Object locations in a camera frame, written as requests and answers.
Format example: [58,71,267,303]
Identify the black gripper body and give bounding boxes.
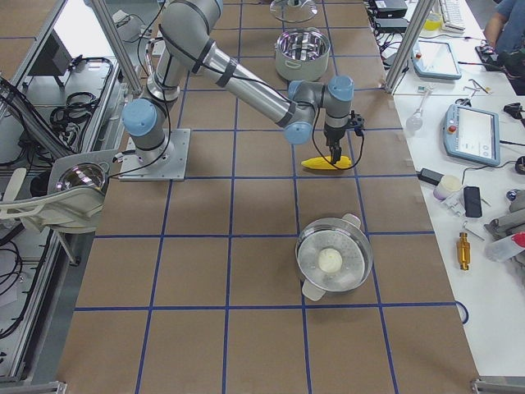
[323,110,365,149]

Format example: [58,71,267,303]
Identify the yellow corn cob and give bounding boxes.
[301,156,353,170]

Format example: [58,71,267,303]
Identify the glass pot lid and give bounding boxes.
[270,0,318,23]

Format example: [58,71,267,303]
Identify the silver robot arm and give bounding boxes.
[122,1,364,163]

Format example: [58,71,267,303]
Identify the pale green cooking pot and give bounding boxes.
[275,28,331,81]

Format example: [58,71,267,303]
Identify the steamer pot with bun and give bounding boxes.
[295,213,373,301]

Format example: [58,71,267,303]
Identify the white rice cooker open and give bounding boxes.
[1,149,117,234]

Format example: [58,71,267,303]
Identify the black power adapter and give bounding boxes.
[417,167,444,186]

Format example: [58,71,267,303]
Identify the teach pendant tablet far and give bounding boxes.
[412,40,462,80]

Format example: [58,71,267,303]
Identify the teach pendant tablet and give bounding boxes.
[442,104,500,167]
[412,40,462,80]

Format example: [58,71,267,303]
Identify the teach pendant tablet near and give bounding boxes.
[442,104,500,167]

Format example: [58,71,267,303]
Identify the black smartphone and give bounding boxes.
[463,186,482,218]

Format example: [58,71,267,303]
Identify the gold brass fitting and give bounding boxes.
[456,231,471,271]

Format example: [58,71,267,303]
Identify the person in blue shirt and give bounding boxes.
[484,0,524,79]

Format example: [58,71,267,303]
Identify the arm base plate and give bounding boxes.
[116,128,191,181]

